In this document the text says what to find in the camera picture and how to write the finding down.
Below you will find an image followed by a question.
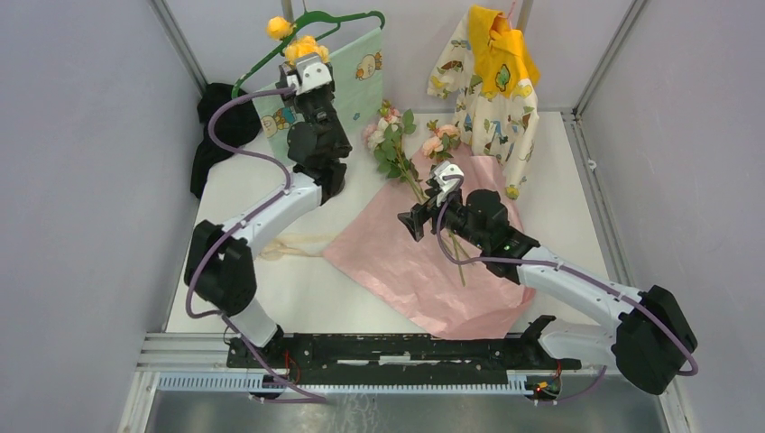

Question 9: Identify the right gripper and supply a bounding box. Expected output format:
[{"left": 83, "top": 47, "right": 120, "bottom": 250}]
[{"left": 398, "top": 183, "right": 487, "bottom": 250}]

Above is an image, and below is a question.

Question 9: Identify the pink wrapping paper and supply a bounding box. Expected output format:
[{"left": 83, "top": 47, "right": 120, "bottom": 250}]
[{"left": 314, "top": 149, "right": 535, "bottom": 339}]

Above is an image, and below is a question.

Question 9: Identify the cream pink rose stem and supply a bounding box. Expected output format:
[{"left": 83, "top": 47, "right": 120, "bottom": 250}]
[{"left": 362, "top": 99, "right": 474, "bottom": 288}]

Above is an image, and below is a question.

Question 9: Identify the pink peach flower stem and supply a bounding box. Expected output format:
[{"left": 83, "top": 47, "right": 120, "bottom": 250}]
[{"left": 421, "top": 120, "right": 461, "bottom": 163}]

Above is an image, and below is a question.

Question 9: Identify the beige printed ribbon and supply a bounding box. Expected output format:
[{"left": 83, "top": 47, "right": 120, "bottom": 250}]
[{"left": 257, "top": 233, "right": 336, "bottom": 262}]

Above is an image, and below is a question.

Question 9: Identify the yellow rose stem bunch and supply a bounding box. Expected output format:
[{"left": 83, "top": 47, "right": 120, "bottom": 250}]
[{"left": 265, "top": 16, "right": 330, "bottom": 66}]

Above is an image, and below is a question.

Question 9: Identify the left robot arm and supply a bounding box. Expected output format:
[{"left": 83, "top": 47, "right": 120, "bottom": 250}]
[{"left": 183, "top": 86, "right": 351, "bottom": 368}]

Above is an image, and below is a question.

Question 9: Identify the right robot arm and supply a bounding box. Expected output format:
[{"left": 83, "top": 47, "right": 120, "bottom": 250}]
[{"left": 397, "top": 189, "right": 699, "bottom": 395}]

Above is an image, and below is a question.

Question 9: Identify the green cartoon cloth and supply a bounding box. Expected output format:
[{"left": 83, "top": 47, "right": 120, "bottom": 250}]
[{"left": 253, "top": 29, "right": 383, "bottom": 165}]

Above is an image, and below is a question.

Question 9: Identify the yellow cartoon child jacket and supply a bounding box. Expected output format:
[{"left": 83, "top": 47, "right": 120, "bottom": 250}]
[{"left": 427, "top": 5, "right": 539, "bottom": 199}]

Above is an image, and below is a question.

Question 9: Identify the black cloth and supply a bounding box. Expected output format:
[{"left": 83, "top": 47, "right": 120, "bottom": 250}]
[{"left": 189, "top": 82, "right": 262, "bottom": 199}]

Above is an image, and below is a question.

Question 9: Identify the green clothes hanger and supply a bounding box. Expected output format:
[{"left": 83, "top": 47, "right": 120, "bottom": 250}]
[{"left": 230, "top": 10, "right": 386, "bottom": 99}]

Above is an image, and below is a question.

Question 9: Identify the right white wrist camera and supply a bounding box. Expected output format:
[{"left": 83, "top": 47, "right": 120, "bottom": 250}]
[{"left": 428, "top": 161, "right": 465, "bottom": 206}]

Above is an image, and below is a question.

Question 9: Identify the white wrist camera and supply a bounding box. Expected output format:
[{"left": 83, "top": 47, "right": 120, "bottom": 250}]
[
  {"left": 428, "top": 161, "right": 465, "bottom": 206},
  {"left": 276, "top": 53, "right": 334, "bottom": 96}
]

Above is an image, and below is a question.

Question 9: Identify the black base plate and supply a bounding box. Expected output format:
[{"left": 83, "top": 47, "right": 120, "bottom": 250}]
[{"left": 259, "top": 316, "right": 582, "bottom": 386}]

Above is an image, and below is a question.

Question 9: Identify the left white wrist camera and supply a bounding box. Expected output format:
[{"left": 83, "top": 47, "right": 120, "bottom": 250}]
[{"left": 276, "top": 53, "right": 334, "bottom": 96}]

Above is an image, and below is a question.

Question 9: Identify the white slotted cable duct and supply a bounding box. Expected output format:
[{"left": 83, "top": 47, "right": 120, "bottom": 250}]
[{"left": 140, "top": 334, "right": 563, "bottom": 397}]

